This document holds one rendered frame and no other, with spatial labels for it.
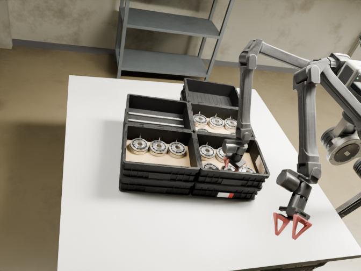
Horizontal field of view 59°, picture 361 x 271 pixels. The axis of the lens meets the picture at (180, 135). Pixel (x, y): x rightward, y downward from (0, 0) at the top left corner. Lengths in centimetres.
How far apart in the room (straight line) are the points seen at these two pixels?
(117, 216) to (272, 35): 381
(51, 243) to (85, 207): 76
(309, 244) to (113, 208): 107
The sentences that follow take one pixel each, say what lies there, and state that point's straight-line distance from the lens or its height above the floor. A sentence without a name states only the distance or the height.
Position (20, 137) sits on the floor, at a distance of 308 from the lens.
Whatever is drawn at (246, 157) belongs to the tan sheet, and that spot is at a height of 83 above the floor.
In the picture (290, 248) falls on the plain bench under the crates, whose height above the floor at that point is 70.
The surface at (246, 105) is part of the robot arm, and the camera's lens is 163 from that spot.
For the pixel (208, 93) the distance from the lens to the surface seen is 243.
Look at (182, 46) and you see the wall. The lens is 450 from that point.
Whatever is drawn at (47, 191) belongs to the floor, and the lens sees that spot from 266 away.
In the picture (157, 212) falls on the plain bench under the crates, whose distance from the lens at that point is 171.
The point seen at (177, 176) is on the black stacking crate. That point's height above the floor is 86.
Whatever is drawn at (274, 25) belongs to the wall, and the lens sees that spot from 485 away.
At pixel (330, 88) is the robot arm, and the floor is 154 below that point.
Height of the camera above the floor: 208
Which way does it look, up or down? 39 degrees down
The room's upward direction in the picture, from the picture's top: 17 degrees clockwise
